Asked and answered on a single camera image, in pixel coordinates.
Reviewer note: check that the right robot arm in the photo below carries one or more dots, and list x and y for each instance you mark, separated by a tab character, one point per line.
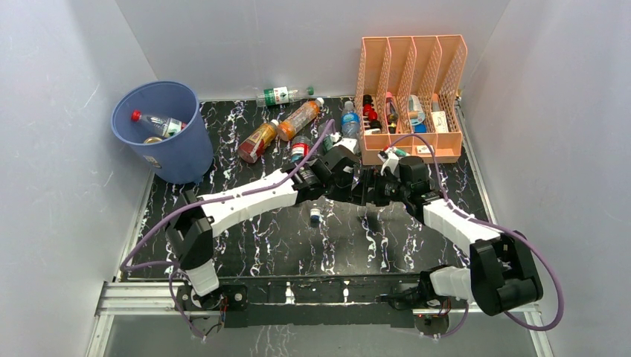
501	275

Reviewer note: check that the red black items in organizer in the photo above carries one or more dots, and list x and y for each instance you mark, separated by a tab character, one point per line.
370	116

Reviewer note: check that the blue label water bottle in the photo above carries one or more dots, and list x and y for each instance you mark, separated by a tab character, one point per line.
350	121

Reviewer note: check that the red blue label clear bottle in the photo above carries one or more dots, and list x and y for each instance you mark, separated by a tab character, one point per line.
301	146

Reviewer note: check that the yellow juice bottle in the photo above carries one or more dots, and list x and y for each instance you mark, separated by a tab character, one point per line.
152	140

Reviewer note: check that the red label red cap bottle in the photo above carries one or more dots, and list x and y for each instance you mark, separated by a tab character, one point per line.
161	126

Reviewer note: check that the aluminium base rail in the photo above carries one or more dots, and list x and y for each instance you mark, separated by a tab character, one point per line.
334	316

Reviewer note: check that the brown tea bottle red label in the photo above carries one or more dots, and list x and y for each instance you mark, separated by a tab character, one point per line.
254	146

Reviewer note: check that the clear unlabelled plastic bottle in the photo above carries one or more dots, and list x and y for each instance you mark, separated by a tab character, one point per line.
315	215

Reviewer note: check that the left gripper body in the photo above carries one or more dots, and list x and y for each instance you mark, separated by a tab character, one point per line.
341	190

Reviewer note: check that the orange plastic file organizer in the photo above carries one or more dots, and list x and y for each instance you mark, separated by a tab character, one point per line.
406	90

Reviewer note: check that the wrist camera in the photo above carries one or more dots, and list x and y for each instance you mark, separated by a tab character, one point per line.
351	144
389	160

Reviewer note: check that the blue plastic bin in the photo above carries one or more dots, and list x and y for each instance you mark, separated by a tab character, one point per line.
181	159

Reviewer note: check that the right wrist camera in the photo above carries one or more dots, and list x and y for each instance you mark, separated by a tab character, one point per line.
389	160

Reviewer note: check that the small white box front tray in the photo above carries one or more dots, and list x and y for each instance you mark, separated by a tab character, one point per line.
424	150

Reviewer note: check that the blue capped tube in organizer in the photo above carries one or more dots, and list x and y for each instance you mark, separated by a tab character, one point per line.
416	115

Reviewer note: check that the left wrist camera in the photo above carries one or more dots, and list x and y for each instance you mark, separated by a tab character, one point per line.
351	144

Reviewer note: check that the dark green label clear bottle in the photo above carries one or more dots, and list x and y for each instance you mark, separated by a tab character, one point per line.
329	138

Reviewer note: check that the orange drink bottle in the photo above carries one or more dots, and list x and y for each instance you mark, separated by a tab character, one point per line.
308	111

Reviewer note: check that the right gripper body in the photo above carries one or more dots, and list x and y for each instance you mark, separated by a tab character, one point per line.
383	185

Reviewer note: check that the white box in organizer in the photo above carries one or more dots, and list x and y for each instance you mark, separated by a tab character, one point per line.
440	122

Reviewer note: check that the dark bottle in organizer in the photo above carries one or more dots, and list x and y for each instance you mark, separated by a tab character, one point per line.
392	115

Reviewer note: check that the green marker front tray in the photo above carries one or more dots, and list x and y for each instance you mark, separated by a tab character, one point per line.
400	153

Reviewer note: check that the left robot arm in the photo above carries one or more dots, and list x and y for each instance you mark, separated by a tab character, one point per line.
197	223

